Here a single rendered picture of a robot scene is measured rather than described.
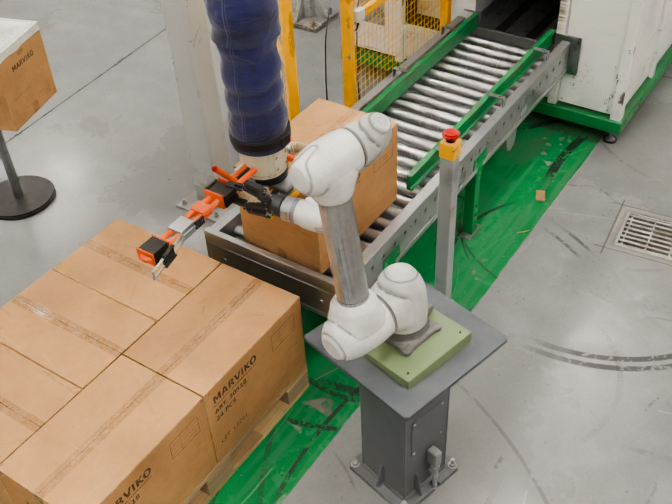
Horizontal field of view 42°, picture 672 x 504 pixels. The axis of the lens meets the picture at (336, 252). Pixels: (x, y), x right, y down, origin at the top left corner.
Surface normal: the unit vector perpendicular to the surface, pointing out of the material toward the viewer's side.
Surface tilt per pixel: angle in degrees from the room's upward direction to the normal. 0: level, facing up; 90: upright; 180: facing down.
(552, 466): 0
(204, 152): 90
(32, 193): 0
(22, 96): 90
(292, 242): 90
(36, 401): 0
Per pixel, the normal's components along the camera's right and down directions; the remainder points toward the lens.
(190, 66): -0.55, 0.56
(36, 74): 0.96, 0.15
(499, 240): -0.04, -0.76
